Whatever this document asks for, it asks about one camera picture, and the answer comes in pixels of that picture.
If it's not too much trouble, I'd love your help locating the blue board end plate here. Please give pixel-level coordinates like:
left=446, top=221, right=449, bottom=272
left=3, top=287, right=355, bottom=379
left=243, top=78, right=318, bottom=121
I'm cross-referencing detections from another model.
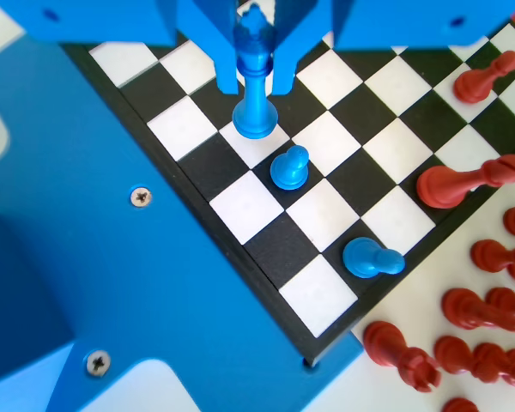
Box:
left=0, top=33, right=364, bottom=412

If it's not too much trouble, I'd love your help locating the silver plate screw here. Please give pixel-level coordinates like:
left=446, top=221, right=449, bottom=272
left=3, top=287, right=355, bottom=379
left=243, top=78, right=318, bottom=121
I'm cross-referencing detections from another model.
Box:
left=130, top=186, right=154, bottom=209
left=85, top=349, right=112, bottom=378

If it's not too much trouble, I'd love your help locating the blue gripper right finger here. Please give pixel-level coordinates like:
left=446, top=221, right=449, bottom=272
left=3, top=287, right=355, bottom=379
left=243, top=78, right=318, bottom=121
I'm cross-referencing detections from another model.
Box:
left=270, top=0, right=334, bottom=97

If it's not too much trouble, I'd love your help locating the black white chessboard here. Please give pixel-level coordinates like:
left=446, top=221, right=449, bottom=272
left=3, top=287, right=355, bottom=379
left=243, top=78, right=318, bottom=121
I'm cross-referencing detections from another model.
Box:
left=62, top=0, right=515, bottom=368

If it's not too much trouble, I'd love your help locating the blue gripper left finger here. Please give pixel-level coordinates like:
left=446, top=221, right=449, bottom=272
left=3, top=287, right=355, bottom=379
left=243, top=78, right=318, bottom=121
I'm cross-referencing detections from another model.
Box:
left=175, top=0, right=240, bottom=95

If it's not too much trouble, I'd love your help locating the blue piece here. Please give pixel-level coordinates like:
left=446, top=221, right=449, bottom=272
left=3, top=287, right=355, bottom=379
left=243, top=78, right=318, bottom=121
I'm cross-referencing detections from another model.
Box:
left=231, top=3, right=280, bottom=141

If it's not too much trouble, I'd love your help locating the red chess rook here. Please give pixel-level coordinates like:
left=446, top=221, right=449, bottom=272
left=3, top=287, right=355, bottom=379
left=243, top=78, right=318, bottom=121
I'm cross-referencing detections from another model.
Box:
left=362, top=320, right=442, bottom=394
left=441, top=397, right=480, bottom=412

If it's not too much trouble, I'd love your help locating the blue chess pawn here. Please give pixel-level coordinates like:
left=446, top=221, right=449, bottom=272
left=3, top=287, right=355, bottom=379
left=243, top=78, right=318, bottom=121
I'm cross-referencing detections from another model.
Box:
left=269, top=144, right=311, bottom=191
left=342, top=237, right=407, bottom=279

